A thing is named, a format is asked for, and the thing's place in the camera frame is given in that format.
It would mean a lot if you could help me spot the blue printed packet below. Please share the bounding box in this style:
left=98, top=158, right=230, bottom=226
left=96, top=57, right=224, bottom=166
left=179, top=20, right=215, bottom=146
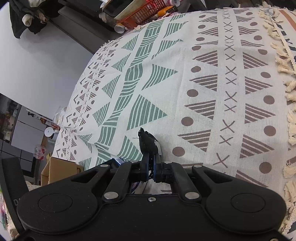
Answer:
left=113, top=158, right=126, bottom=167

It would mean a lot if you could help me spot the cardboard box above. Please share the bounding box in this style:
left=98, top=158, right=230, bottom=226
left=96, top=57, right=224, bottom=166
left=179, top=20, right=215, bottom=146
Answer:
left=41, top=157, right=84, bottom=186

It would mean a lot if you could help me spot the white kettle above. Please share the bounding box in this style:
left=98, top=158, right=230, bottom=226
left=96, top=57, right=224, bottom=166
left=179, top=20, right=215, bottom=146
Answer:
left=44, top=127, right=59, bottom=141

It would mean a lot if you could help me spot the white red plastic bag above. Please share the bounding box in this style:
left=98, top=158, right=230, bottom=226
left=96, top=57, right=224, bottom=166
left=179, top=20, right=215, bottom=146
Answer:
left=33, top=145, right=46, bottom=160

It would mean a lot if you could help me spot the patterned white blanket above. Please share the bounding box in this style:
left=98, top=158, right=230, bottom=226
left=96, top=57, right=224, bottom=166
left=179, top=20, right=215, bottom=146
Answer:
left=51, top=3, right=295, bottom=240

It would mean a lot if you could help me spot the red plastic basket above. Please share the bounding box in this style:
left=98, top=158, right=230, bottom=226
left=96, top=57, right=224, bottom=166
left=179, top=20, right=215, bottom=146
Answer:
left=117, top=0, right=167, bottom=29

